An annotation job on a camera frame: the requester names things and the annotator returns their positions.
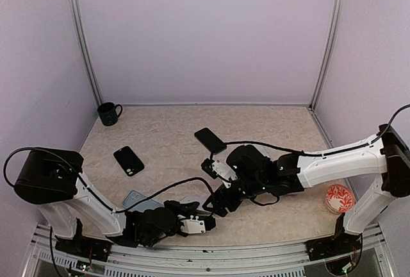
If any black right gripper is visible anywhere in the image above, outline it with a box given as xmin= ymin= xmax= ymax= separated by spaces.
xmin=202 ymin=174 xmax=268 ymax=216

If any large silver phone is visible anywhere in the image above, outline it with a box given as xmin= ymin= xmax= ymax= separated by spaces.
xmin=180 ymin=196 xmax=210 ymax=215

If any light blue phone case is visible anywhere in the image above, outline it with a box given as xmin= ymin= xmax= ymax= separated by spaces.
xmin=122 ymin=190 xmax=163 ymax=212

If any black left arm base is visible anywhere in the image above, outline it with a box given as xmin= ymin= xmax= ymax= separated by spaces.
xmin=55 ymin=219 xmax=113 ymax=262

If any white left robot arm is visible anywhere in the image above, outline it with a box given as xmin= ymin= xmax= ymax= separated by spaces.
xmin=13 ymin=147 xmax=206 ymax=255

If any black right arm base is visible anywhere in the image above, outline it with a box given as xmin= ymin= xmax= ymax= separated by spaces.
xmin=305 ymin=214 xmax=362 ymax=261

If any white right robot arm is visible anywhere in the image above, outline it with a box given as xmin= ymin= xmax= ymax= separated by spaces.
xmin=201 ymin=124 xmax=409 ymax=254

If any small black phone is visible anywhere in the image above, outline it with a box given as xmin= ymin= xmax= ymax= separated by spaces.
xmin=194 ymin=128 xmax=227 ymax=155

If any red patterned white dish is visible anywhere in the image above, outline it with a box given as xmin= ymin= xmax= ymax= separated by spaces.
xmin=325 ymin=184 xmax=356 ymax=214

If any dark green mug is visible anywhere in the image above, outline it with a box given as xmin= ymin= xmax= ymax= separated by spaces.
xmin=97 ymin=102 xmax=123 ymax=126

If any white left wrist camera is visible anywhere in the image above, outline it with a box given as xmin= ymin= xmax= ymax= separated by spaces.
xmin=179 ymin=215 xmax=216 ymax=235

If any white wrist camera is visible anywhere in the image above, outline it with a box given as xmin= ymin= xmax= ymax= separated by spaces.
xmin=179 ymin=215 xmax=216 ymax=235
xmin=201 ymin=158 xmax=238 ymax=189

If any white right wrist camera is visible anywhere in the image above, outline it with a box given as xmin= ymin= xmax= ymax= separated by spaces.
xmin=201 ymin=158 xmax=238 ymax=189

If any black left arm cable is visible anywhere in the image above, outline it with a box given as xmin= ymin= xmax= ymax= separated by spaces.
xmin=3 ymin=147 xmax=214 ymax=214

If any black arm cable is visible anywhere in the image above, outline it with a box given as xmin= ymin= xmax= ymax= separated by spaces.
xmin=3 ymin=147 xmax=214 ymax=214
xmin=209 ymin=103 xmax=410 ymax=169

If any aluminium front rail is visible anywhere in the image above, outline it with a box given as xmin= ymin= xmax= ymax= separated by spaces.
xmin=22 ymin=222 xmax=395 ymax=277

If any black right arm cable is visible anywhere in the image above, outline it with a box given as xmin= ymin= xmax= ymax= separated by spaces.
xmin=209 ymin=103 xmax=410 ymax=169

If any right aluminium corner post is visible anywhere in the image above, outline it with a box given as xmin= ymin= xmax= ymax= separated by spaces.
xmin=309 ymin=0 xmax=343 ymax=112

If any aluminium corner post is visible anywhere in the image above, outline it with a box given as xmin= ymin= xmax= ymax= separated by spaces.
xmin=69 ymin=0 xmax=103 ymax=106
xmin=309 ymin=0 xmax=343 ymax=112

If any left aluminium corner post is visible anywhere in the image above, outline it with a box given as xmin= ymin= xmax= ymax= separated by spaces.
xmin=69 ymin=0 xmax=103 ymax=106

